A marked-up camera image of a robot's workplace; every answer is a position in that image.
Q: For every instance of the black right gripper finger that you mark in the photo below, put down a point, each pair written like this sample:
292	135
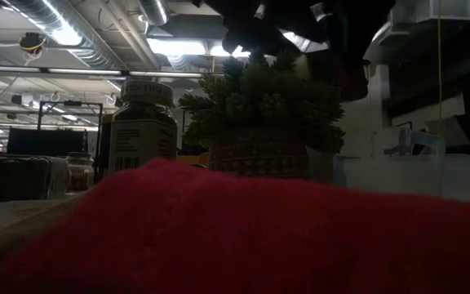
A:
318	67

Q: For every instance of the artificial green succulent in pot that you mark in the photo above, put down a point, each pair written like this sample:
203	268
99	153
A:
259	106

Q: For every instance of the clear plastic bin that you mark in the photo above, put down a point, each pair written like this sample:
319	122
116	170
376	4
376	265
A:
361	175
422	171

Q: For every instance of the long ceiling light strip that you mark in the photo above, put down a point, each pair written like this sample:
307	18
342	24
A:
84	71

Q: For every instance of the light grey plastic bin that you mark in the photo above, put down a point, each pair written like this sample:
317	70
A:
467	175

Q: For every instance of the red cloth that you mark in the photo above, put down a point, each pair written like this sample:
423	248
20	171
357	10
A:
235	237

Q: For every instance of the black monitor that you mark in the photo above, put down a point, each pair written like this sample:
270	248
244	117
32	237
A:
47	143

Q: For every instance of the silver spiral ventilation duct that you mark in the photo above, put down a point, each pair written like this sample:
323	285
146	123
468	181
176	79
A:
96	53

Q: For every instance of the black metal stand frame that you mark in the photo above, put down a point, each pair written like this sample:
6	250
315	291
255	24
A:
69	103

